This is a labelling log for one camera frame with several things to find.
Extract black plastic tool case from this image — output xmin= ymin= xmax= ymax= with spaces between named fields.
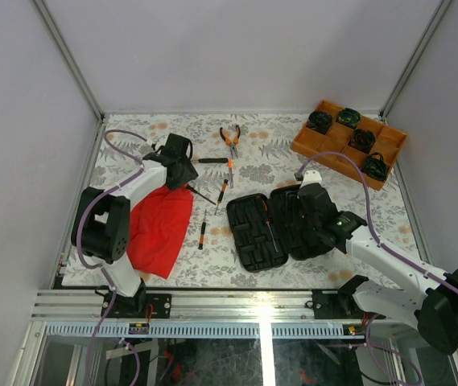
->
xmin=226 ymin=185 xmax=330 ymax=273

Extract black orange screwdriver large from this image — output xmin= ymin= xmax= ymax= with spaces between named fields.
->
xmin=255 ymin=196 xmax=279 ymax=253

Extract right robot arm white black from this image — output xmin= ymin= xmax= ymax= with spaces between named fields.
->
xmin=297 ymin=182 xmax=458 ymax=355

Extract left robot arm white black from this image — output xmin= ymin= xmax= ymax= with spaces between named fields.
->
xmin=71 ymin=133 xmax=198 ymax=318

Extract small hammer black grip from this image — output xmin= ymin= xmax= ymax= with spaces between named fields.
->
xmin=192 ymin=158 xmax=229 ymax=164

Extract small orange tipped precision screwdriver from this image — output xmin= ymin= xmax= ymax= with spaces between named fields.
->
xmin=227 ymin=158 xmax=233 ymax=189

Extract thin black precision screwdriver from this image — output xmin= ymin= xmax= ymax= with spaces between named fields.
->
xmin=214 ymin=179 xmax=229 ymax=216

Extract red cloth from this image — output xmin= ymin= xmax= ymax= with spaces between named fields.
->
xmin=127 ymin=186 xmax=193 ymax=279

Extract orange wooden divided tray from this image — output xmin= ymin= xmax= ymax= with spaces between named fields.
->
xmin=291 ymin=100 xmax=408 ymax=191

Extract small black orange screwdriver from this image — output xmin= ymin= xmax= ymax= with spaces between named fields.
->
xmin=198 ymin=209 xmax=207 ymax=250

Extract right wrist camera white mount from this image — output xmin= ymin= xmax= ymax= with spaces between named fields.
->
xmin=295 ymin=170 xmax=322 ymax=187

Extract orange handled pliers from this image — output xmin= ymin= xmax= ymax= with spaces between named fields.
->
xmin=219 ymin=125 xmax=241 ymax=158

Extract rolled green strap right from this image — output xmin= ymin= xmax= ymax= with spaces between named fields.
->
xmin=360 ymin=152 xmax=391 ymax=180

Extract rolled green strap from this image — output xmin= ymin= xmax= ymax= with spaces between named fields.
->
xmin=360 ymin=152 xmax=391 ymax=180
xmin=336 ymin=107 xmax=362 ymax=129

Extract rolled dark strap middle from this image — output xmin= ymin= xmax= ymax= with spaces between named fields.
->
xmin=348 ymin=128 xmax=377 ymax=152

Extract rolled dark strap top-left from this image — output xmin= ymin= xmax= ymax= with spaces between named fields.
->
xmin=307 ymin=110 xmax=333 ymax=133

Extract rolled green strap top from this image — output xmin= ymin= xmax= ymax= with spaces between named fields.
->
xmin=336 ymin=107 xmax=362 ymax=129

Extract aluminium frame rail front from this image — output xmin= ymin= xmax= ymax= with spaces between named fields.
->
xmin=31 ymin=289 xmax=365 ymax=339

